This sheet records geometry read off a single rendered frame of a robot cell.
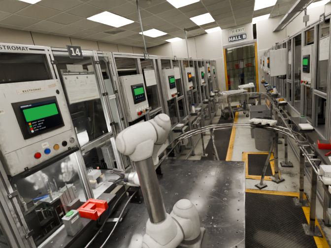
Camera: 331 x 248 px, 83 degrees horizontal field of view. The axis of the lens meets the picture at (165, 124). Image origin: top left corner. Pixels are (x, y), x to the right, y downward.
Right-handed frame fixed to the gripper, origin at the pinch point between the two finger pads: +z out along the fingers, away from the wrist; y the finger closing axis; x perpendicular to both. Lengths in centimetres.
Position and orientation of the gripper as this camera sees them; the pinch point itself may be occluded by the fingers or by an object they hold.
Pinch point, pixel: (110, 176)
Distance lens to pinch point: 171.2
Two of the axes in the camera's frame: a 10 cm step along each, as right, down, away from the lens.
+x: -3.8, 2.8, -8.8
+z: -9.1, 0.5, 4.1
